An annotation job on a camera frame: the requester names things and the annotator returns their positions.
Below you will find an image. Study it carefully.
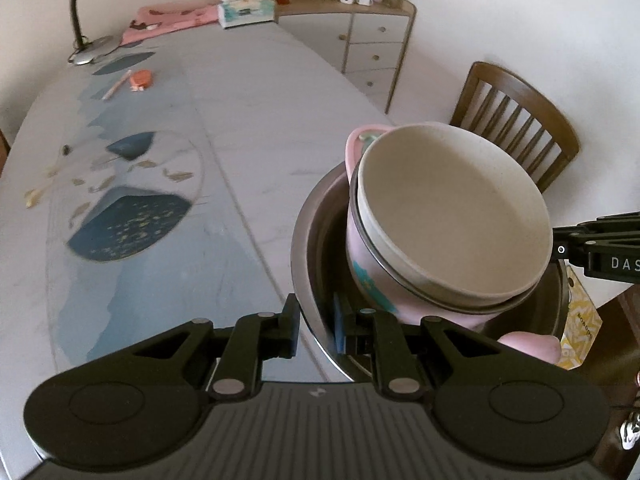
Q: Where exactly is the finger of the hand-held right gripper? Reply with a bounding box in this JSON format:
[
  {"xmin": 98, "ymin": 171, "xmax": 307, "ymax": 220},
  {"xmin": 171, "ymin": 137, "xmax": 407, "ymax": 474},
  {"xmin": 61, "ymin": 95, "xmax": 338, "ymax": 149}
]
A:
[
  {"xmin": 551, "ymin": 227, "xmax": 596, "ymax": 263},
  {"xmin": 575, "ymin": 212, "xmax": 640, "ymax": 233}
]

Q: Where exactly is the pink eared plate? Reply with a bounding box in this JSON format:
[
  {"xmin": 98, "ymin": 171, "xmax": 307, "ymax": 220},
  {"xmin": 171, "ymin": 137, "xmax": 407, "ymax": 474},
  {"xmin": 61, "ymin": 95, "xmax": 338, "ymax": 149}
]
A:
[{"xmin": 497, "ymin": 331, "xmax": 561, "ymax": 365}]

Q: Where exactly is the grey gooseneck desk lamp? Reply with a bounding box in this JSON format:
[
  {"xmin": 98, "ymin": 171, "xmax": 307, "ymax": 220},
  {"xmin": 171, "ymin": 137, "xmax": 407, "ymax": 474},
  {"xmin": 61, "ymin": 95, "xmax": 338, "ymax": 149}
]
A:
[{"xmin": 67, "ymin": 0, "xmax": 126, "ymax": 66}]

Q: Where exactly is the grey cabinet with drawers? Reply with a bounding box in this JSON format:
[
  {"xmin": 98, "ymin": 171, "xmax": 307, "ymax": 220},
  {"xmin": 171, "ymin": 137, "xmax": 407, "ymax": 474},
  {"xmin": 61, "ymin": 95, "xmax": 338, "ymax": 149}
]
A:
[{"xmin": 276, "ymin": 0, "xmax": 417, "ymax": 113}]

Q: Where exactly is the yellow patterned bag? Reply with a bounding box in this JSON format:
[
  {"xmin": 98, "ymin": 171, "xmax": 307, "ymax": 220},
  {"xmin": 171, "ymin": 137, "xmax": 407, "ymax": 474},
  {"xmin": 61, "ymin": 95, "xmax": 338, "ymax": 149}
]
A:
[{"xmin": 555, "ymin": 265, "xmax": 603, "ymax": 371}]

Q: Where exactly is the pink pen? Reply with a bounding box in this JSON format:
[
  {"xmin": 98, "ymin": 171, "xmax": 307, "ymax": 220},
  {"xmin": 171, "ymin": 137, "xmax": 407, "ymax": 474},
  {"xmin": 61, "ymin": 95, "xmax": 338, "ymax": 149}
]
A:
[{"xmin": 101, "ymin": 70, "xmax": 132, "ymax": 101}]

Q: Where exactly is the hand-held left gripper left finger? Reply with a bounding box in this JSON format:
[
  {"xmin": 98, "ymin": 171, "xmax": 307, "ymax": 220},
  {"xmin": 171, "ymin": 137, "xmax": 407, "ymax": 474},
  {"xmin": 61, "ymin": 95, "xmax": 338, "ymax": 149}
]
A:
[{"xmin": 132, "ymin": 294, "xmax": 302, "ymax": 401}]

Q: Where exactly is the pink pot with steel liner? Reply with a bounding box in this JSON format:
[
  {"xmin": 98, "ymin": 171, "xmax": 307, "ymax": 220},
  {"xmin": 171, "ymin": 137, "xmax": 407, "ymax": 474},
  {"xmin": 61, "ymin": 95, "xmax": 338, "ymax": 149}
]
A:
[{"xmin": 344, "ymin": 124, "xmax": 551, "ymax": 333}]

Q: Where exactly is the tissue box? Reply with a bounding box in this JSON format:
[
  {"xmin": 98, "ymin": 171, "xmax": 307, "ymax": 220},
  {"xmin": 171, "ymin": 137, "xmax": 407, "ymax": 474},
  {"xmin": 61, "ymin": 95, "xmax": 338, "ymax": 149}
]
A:
[{"xmin": 218, "ymin": 0, "xmax": 277, "ymax": 29}]

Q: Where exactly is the cream ceramic bowl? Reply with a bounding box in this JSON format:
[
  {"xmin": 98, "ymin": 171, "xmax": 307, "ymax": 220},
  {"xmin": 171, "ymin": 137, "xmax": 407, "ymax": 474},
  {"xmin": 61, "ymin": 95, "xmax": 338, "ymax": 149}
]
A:
[{"xmin": 356, "ymin": 121, "xmax": 554, "ymax": 311}]

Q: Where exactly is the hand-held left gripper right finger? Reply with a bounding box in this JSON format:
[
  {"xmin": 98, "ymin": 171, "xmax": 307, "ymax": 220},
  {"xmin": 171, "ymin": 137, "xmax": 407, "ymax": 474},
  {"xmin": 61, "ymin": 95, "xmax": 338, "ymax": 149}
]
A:
[{"xmin": 334, "ymin": 292, "xmax": 501, "ymax": 401}]

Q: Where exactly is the brown slatted wooden chair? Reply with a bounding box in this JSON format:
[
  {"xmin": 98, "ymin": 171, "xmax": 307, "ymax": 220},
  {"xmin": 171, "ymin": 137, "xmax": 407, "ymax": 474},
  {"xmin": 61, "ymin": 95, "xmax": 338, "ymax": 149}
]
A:
[{"xmin": 449, "ymin": 61, "xmax": 581, "ymax": 194}]

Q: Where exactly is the stainless steel bowl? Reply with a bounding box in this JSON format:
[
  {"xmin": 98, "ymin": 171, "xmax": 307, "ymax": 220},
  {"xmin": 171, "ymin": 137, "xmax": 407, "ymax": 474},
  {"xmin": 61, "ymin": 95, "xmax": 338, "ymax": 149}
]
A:
[{"xmin": 290, "ymin": 160, "xmax": 571, "ymax": 386}]

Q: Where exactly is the pink patterned cloth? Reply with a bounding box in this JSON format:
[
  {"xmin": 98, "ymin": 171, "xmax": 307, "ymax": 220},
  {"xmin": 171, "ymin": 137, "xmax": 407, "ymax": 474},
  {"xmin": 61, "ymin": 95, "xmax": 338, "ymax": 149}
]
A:
[{"xmin": 122, "ymin": 4, "xmax": 221, "ymax": 45}]

